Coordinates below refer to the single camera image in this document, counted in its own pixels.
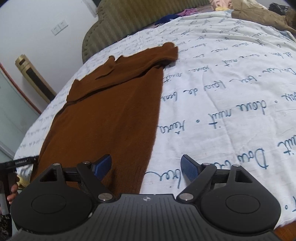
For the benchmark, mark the white script-printed blanket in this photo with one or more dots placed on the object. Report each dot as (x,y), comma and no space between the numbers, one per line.
(219,104)

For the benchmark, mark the yellow cloth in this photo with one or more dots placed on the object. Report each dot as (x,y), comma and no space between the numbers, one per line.
(222,8)

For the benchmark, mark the olive striped headboard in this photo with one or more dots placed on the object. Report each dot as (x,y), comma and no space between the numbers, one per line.
(129,20)

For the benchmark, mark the gold standing air conditioner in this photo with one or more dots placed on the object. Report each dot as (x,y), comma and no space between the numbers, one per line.
(34,76)

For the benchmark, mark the pink cloth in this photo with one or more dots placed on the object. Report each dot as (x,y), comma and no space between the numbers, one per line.
(220,3)

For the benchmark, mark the person's left hand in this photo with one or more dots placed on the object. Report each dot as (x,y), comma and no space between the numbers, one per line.
(13,191)

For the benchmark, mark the frosted glass door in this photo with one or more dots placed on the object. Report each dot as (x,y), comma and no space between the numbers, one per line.
(11,120)

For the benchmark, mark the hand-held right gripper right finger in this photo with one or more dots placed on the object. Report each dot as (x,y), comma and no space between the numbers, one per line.
(189,167)

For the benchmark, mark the dark patterned cloth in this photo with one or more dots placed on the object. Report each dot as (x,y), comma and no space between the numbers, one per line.
(5,226)

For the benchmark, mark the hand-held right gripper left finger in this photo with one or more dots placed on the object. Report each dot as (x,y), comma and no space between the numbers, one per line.
(103,166)

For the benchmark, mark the black plastic bag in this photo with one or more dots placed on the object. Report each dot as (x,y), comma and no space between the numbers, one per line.
(279,8)

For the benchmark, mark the white wall switch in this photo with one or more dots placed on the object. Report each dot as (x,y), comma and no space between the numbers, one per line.
(59,27)

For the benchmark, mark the purple cloth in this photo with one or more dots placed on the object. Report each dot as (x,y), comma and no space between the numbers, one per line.
(188,12)

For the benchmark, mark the reddish door frame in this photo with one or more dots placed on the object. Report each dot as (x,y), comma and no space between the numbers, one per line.
(18,88)

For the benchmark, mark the brown knit sweater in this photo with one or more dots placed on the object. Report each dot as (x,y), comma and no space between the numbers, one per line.
(111,111)

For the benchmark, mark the navy blue cloth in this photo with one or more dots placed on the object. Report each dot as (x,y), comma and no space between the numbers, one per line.
(167,20)

